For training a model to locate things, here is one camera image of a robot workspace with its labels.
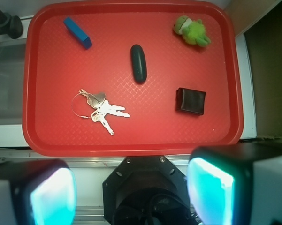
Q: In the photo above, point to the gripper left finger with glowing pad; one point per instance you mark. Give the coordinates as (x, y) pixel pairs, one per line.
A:
(40, 192)

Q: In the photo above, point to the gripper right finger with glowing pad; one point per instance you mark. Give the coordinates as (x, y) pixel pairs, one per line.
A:
(238, 184)

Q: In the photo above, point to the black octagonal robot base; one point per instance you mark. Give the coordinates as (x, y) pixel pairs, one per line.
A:
(146, 191)

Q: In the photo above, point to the dark brown leather wallet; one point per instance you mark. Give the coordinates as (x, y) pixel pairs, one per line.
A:
(190, 101)

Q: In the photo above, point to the red plastic tray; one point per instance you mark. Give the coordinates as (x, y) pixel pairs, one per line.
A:
(57, 66)

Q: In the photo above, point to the steel sink basin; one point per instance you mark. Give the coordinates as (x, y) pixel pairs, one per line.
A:
(12, 56)

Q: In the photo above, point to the green plush frog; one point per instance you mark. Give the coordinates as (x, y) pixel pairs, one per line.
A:
(192, 31)

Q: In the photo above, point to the dark green oval case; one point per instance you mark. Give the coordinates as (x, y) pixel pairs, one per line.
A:
(139, 68)

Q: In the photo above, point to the blue rectangular block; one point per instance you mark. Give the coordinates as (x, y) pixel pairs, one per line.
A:
(78, 33)

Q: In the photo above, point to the silver keys on ring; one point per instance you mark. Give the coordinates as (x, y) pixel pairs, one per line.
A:
(101, 107)

